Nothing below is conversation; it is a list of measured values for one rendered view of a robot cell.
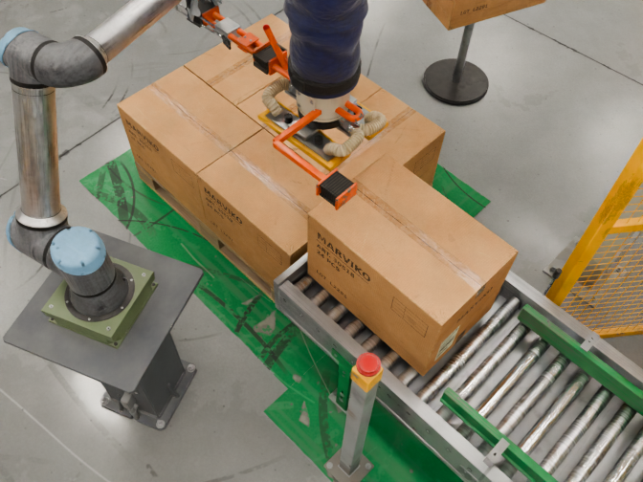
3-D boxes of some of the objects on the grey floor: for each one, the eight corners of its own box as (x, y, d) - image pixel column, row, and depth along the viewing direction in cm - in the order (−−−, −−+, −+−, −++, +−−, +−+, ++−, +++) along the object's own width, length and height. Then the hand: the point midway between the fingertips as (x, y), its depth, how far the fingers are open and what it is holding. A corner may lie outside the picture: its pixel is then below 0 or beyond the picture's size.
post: (360, 466, 269) (384, 368, 186) (348, 477, 266) (368, 384, 183) (348, 454, 271) (366, 353, 189) (337, 466, 269) (350, 368, 186)
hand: (202, 11), depth 233 cm, fingers open, 10 cm apart
